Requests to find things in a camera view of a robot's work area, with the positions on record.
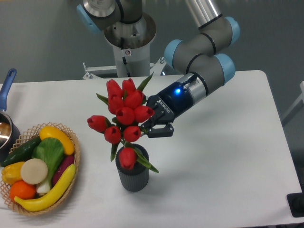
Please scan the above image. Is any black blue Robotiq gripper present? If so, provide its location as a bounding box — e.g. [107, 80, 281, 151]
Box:
[140, 82, 193, 138]

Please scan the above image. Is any yellow banana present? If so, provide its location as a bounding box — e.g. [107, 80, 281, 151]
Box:
[14, 164, 76, 212]

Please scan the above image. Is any orange fruit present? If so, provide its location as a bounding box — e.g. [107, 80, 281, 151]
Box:
[9, 180, 36, 202]

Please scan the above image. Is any red tulip bouquet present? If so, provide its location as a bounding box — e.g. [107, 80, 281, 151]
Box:
[87, 75, 159, 173]

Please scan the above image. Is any black device at edge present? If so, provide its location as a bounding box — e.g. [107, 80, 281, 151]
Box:
[286, 192, 304, 218]

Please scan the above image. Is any green cucumber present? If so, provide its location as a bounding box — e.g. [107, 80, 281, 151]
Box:
[0, 137, 41, 167]

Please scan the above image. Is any dark grey ribbed vase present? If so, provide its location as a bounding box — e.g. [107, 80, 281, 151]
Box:
[115, 147, 149, 192]

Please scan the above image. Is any yellow bell pepper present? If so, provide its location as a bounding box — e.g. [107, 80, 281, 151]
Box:
[1, 161, 25, 185]

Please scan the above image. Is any purple sweet potato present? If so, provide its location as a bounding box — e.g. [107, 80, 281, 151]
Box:
[52, 155, 74, 186]

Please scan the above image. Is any woven wicker basket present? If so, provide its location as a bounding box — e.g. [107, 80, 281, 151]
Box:
[0, 123, 80, 216]

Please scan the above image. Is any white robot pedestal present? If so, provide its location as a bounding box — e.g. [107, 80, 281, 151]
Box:
[104, 13, 156, 77]

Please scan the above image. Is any beige round disc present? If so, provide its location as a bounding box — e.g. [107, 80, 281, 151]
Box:
[20, 158, 48, 185]

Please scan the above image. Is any white metal base frame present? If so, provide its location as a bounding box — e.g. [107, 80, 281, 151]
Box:
[82, 57, 167, 80]

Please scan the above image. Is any white frame at right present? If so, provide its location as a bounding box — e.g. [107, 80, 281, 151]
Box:
[281, 81, 304, 127]

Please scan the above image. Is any green leafy vegetable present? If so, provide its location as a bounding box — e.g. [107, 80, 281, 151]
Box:
[31, 138, 64, 196]

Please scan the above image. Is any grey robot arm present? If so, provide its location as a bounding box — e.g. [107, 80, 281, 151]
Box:
[77, 0, 240, 138]

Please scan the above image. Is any blue handled saucepan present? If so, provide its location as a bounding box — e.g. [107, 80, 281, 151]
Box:
[0, 68, 20, 162]

